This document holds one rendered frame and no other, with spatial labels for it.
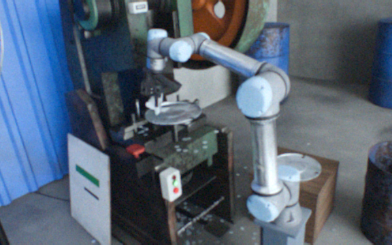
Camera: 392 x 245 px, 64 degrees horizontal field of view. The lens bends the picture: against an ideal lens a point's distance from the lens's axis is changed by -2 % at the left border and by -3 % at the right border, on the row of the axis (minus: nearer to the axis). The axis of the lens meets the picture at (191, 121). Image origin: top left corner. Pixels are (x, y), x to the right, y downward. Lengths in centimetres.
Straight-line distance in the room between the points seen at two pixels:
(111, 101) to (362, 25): 347
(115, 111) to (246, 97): 94
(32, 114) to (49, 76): 31
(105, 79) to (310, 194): 122
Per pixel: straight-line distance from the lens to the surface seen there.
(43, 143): 272
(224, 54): 125
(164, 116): 162
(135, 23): 144
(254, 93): 102
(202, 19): 187
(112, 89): 176
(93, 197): 202
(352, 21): 457
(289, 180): 130
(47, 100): 266
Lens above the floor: 139
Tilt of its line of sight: 23 degrees down
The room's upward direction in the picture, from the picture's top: 5 degrees counter-clockwise
